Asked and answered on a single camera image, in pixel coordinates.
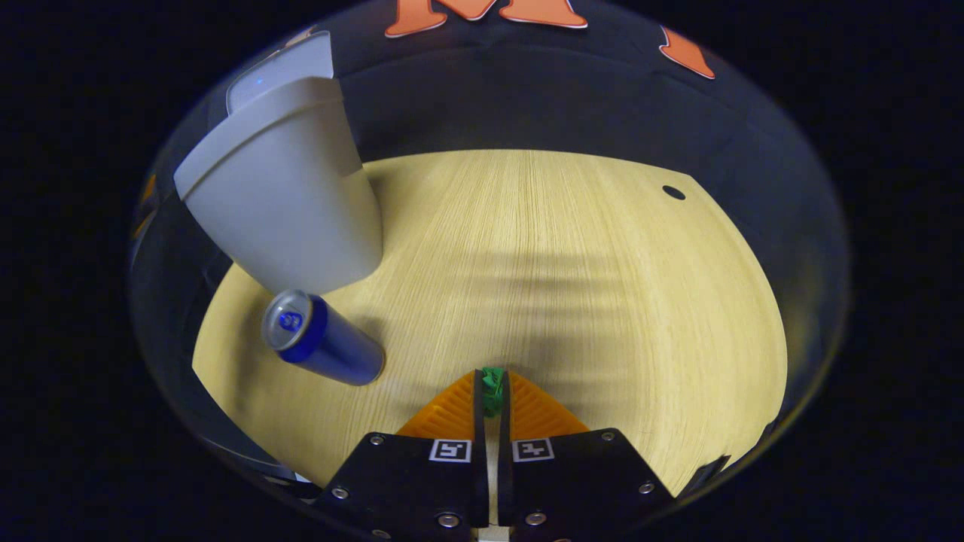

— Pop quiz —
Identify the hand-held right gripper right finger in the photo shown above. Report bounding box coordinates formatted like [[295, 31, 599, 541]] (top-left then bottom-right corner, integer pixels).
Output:
[[497, 369, 677, 542]]

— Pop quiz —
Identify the blue pop can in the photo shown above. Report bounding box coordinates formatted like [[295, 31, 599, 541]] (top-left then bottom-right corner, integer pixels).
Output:
[[261, 289, 386, 387]]

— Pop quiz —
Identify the green paper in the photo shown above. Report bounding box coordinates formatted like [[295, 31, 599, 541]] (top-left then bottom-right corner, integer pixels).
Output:
[[482, 367, 504, 417]]

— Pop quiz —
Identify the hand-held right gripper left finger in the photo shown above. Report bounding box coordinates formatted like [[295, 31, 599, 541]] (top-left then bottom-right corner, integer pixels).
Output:
[[313, 368, 491, 542]]

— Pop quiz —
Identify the white desktop garbage bin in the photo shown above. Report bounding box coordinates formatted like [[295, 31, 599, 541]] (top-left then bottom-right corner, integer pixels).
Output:
[[173, 30, 383, 296]]

